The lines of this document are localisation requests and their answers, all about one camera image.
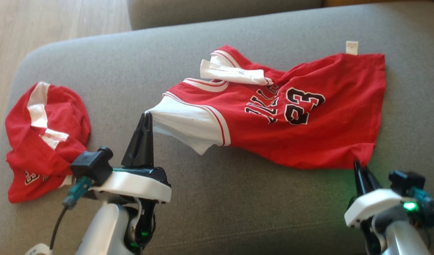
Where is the left camera cable teal plug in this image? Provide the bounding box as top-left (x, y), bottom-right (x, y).
top-left (50, 176), bottom-right (93, 251)

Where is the right camera cable teal plug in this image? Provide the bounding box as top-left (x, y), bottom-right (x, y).
top-left (410, 187), bottom-right (434, 228)

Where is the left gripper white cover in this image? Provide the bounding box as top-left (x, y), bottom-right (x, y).
top-left (89, 112), bottom-right (172, 205)

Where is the camera cable teal plug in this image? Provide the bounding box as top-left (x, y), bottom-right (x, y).
top-left (410, 187), bottom-right (434, 228)
top-left (50, 176), bottom-right (93, 251)

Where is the red basketball jersey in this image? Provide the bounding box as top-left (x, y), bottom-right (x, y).
top-left (145, 40), bottom-right (386, 170)

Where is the yellow sofa cushion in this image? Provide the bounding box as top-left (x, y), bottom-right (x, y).
top-left (323, 0), bottom-right (434, 7)

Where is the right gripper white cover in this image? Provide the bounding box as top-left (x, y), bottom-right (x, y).
top-left (344, 159), bottom-right (418, 228)

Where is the grey sofa back cushion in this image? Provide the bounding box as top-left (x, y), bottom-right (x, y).
top-left (127, 0), bottom-right (324, 31)

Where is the large grey sofa seat cushion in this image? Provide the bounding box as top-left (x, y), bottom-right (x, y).
top-left (0, 0), bottom-right (434, 255)

